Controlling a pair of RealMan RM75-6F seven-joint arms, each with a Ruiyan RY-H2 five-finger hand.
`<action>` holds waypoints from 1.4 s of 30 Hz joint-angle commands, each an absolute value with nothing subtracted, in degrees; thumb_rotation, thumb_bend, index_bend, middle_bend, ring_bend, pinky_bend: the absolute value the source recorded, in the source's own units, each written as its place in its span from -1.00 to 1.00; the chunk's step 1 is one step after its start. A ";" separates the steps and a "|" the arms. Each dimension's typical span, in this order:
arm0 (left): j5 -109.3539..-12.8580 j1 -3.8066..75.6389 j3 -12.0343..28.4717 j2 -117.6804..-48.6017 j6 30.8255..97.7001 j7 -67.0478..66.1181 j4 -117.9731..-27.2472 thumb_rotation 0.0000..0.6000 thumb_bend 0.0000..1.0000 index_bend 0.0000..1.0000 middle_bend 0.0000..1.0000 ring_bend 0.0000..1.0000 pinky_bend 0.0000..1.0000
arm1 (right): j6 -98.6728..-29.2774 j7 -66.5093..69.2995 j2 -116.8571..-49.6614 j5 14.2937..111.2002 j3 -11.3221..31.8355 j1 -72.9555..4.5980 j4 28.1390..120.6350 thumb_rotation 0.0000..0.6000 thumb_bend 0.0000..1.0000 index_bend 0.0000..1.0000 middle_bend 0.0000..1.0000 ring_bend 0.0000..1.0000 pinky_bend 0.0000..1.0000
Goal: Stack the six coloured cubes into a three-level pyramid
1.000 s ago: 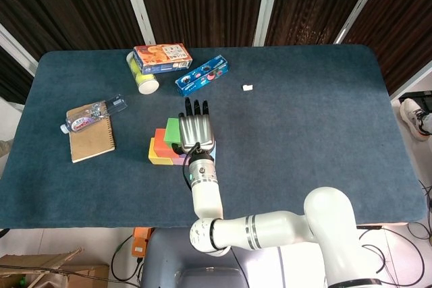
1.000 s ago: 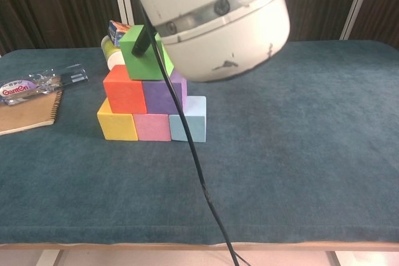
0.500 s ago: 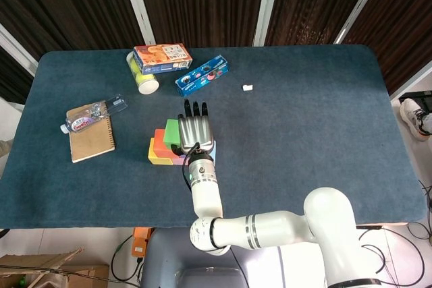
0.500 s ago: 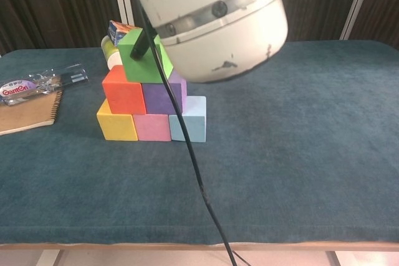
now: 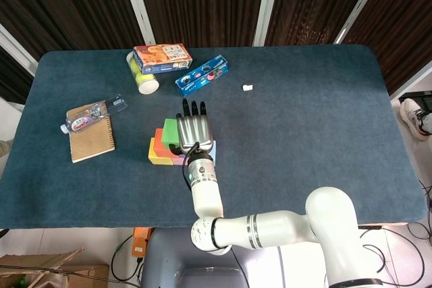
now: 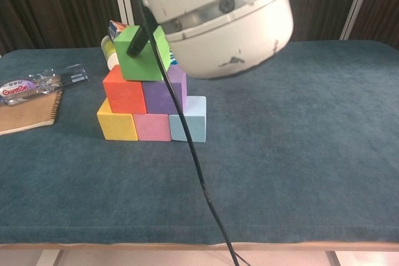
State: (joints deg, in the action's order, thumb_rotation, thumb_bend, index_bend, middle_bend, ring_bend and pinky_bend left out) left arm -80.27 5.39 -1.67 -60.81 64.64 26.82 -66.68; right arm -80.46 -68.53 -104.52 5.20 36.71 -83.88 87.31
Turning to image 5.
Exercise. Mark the brown spiral notebook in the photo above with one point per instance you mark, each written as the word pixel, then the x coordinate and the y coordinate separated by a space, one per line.
pixel 91 143

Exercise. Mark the dark teal table cloth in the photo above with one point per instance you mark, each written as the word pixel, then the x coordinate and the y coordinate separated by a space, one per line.
pixel 303 133

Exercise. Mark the green foam cube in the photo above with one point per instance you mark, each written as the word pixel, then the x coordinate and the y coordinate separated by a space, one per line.
pixel 170 133

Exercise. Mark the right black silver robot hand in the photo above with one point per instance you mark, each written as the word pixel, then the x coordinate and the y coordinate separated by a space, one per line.
pixel 194 131

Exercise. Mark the blue Oreo cookie box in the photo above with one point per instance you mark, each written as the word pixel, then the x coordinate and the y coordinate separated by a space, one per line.
pixel 202 75

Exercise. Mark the clear plastic water bottle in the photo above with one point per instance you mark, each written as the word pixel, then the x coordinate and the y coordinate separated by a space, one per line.
pixel 91 116

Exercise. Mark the orange foam cube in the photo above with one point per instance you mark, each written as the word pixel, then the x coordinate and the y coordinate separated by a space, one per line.
pixel 158 148

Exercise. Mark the light blue foam cube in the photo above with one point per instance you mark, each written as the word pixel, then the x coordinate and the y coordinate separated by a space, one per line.
pixel 214 154

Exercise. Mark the brown cardboard box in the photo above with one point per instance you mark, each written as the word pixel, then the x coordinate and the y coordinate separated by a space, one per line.
pixel 67 274

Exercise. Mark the orange blue cracker box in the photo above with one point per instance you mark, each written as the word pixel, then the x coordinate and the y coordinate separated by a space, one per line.
pixel 162 58

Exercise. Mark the white partition frame post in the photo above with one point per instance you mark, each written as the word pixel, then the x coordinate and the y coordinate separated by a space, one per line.
pixel 362 4
pixel 138 4
pixel 413 82
pixel 268 4
pixel 17 50

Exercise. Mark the orange device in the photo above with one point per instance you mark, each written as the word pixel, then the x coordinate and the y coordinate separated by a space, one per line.
pixel 140 242

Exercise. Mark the pink foam cube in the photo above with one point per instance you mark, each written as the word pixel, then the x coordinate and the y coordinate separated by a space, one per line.
pixel 179 160

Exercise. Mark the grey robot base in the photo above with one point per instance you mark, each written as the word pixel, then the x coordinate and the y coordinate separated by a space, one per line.
pixel 175 257

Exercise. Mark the black box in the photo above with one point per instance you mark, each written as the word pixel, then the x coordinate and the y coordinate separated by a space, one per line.
pixel 416 96

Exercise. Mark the yellow foam cube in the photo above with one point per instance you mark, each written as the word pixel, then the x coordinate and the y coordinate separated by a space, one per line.
pixel 153 158

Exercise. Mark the white sneaker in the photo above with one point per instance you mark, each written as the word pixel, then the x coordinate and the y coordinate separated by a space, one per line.
pixel 416 119

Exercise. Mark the yellow-green canister white lid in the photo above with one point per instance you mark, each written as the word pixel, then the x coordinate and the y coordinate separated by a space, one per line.
pixel 146 84

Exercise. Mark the small white paper scrap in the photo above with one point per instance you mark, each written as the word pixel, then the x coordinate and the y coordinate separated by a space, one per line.
pixel 248 87

